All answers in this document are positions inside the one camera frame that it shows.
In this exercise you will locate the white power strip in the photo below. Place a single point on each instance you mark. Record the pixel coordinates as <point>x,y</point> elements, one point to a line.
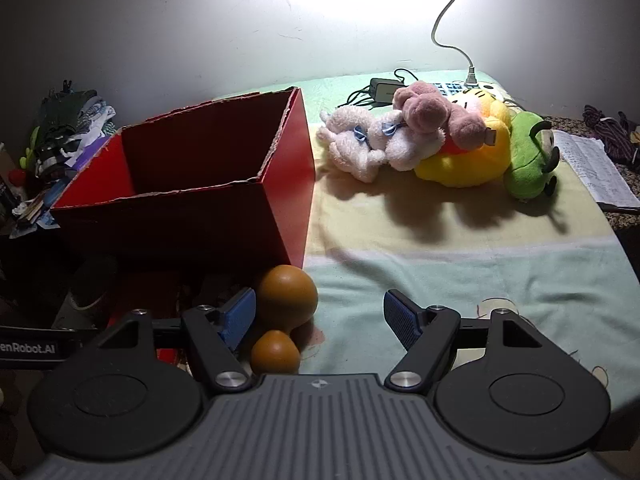
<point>450,87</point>

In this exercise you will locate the black charger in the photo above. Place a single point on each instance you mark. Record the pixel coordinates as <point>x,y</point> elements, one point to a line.
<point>382,91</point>

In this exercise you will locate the green plush toy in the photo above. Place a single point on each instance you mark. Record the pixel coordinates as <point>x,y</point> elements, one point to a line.
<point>525,155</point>

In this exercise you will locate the red cardboard box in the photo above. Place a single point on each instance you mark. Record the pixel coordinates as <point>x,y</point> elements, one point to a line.
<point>280,185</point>

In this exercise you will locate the pile of clothes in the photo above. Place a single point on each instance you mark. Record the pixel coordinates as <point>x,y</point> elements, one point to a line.
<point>75,115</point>

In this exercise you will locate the white plush toy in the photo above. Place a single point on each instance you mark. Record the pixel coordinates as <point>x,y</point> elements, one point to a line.
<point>350,140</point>

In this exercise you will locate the pink plush toy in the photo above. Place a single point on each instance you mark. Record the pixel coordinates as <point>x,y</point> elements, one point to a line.
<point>425,105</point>

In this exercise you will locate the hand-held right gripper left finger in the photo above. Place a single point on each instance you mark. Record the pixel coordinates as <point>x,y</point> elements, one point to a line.
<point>240,320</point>

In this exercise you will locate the bear printed blanket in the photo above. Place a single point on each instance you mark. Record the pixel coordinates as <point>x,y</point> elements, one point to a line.
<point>450,270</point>

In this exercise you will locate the small red toy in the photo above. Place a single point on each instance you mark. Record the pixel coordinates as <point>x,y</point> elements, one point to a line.
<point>17,176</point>

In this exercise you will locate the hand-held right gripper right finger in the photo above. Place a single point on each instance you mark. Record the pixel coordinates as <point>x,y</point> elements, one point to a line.
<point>401,321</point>

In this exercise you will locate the dark striped cloth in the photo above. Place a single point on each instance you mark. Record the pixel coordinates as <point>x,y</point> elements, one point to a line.
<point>610,130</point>

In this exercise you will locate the brown wooden gourd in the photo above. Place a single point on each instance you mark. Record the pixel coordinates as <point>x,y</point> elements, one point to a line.
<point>287,295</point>

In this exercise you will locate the yellow plush toy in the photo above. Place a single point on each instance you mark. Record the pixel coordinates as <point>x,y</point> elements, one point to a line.
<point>465,167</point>

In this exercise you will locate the printed paper sheet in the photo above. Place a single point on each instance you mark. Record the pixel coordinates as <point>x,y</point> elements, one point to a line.
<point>595,170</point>

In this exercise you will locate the stack of small booklets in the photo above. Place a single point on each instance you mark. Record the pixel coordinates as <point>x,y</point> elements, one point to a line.
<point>35,210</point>

